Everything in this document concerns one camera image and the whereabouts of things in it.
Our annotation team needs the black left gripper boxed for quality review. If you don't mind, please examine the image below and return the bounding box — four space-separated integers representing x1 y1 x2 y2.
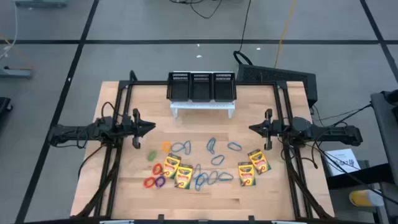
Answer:
121 108 157 149

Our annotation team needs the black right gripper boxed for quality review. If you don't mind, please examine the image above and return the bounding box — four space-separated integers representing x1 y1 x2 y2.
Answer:
248 108 292 151

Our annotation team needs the yellow crayon box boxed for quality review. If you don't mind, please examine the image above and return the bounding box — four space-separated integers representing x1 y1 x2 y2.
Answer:
174 164 193 190
238 161 257 187
248 149 272 175
163 152 182 180

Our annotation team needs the grey side desk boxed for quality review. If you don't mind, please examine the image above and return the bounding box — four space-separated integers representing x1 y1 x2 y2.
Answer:
370 90 398 224

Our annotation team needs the white perforated metal shelf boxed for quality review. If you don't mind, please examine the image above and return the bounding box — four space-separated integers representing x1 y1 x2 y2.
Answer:
170 70 236 119

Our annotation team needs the white printed paper sheet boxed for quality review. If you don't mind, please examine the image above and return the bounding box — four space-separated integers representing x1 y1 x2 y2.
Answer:
323 148 362 177

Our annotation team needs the black shelf board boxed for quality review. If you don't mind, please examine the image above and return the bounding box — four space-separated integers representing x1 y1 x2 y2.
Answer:
326 163 398 190

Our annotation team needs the yellow cylindrical container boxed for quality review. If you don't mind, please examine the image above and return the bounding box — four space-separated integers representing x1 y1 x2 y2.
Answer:
348 189 385 208

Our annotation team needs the grey stand foot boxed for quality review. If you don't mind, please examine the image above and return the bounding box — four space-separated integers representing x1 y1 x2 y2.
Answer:
0 66 33 80
14 0 68 9

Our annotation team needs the black aluminium table frame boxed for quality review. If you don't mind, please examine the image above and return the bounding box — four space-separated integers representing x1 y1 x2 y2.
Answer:
73 70 335 220

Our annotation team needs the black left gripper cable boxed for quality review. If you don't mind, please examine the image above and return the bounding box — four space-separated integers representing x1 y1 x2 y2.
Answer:
101 101 116 121

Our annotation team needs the purple coil keychain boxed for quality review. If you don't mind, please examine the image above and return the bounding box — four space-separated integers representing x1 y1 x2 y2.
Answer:
154 175 167 189

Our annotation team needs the black base cable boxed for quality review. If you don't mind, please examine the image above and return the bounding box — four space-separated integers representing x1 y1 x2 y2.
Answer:
77 144 106 180
306 143 398 205

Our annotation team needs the thick black cable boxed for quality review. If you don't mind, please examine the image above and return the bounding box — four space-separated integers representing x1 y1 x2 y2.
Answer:
233 0 253 66

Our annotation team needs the yellow cable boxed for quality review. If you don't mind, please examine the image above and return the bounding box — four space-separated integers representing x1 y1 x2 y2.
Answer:
274 0 295 68

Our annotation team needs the thin black floor cable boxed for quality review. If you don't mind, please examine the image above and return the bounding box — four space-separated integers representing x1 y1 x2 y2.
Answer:
169 0 223 19

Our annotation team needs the white cable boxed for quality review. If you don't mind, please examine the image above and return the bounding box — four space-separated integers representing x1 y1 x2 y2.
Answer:
0 0 19 60

